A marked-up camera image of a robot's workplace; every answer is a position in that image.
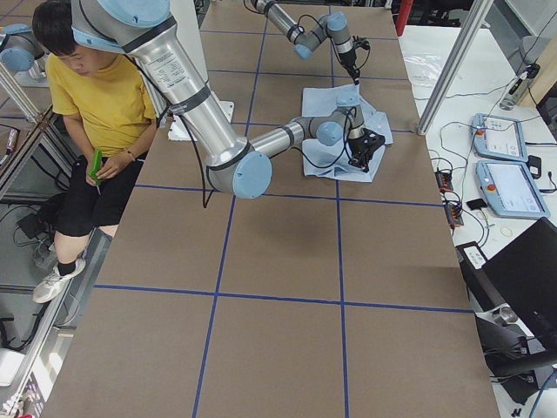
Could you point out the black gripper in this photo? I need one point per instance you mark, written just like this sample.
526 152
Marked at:
358 149
348 61

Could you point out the light blue button-up shirt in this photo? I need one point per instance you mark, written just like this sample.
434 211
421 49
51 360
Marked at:
334 115

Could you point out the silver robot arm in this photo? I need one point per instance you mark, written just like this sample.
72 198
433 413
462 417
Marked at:
308 33
147 31

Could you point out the clear plastic bag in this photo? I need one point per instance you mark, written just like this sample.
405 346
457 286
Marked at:
423 69

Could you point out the orange circuit board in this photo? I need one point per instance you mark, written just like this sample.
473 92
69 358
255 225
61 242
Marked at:
444 181

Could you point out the upper blue teach pendant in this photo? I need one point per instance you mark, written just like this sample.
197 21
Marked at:
499 138

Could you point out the blue teach pendant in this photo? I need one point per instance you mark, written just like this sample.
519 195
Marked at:
509 190
499 138

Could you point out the lower blue teach pendant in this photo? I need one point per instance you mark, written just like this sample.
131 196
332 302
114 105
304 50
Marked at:
509 190

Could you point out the black laptop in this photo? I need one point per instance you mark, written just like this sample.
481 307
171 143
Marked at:
521 275

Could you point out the person in yellow shirt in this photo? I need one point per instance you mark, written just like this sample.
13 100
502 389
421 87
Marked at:
104 104

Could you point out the green handheld tool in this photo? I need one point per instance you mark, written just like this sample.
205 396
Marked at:
97 164

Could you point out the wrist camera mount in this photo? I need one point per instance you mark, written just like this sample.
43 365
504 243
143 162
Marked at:
375 142
360 43

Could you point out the aluminium frame post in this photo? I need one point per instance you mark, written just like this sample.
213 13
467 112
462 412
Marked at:
461 46

